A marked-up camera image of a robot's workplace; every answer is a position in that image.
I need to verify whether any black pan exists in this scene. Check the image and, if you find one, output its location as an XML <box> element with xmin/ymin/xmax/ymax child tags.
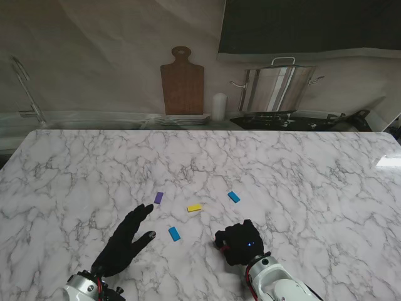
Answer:
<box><xmin>327</xmin><ymin>109</ymin><xmax>372</xmax><ymax>132</ymax></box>

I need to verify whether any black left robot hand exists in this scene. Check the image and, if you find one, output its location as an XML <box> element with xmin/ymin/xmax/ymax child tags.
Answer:
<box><xmin>92</xmin><ymin>203</ymin><xmax>157</xmax><ymax>278</ymax></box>

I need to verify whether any chrome faucet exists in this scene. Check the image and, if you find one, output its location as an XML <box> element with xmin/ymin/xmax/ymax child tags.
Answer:
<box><xmin>11</xmin><ymin>56</ymin><xmax>48</xmax><ymax>126</ymax></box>

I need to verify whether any black gas stove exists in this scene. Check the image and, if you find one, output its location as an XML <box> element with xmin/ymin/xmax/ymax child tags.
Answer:
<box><xmin>230</xmin><ymin>111</ymin><xmax>333</xmax><ymax>132</ymax></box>

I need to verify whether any white candle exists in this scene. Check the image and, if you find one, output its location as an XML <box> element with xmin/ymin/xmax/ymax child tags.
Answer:
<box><xmin>212</xmin><ymin>92</ymin><xmax>228</xmax><ymax>122</ymax></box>

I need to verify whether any steel sink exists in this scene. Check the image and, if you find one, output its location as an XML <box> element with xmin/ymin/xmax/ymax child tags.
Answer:
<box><xmin>43</xmin><ymin>120</ymin><xmax>148</xmax><ymax>130</ymax></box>

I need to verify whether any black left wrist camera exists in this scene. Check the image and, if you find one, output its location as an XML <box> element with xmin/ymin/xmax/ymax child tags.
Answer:
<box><xmin>103</xmin><ymin>285</ymin><xmax>126</xmax><ymax>301</ymax></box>

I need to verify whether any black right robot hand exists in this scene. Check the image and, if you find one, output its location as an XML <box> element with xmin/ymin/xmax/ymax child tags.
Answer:
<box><xmin>214</xmin><ymin>219</ymin><xmax>272</xmax><ymax>267</ymax></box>

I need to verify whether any brown wooden cutting board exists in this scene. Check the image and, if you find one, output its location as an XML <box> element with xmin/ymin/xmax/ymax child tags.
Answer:
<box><xmin>160</xmin><ymin>46</ymin><xmax>205</xmax><ymax>116</ymax></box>

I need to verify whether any dark range hood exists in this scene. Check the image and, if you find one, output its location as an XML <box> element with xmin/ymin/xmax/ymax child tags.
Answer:
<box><xmin>217</xmin><ymin>0</ymin><xmax>401</xmax><ymax>63</ymax></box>

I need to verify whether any stack of white plates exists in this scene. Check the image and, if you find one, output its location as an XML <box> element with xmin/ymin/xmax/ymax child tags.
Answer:
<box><xmin>155</xmin><ymin>114</ymin><xmax>211</xmax><ymax>126</ymax></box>

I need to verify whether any large steel stock pot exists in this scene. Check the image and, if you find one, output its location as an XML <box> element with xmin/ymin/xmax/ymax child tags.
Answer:
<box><xmin>230</xmin><ymin>56</ymin><xmax>326</xmax><ymax>113</ymax></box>

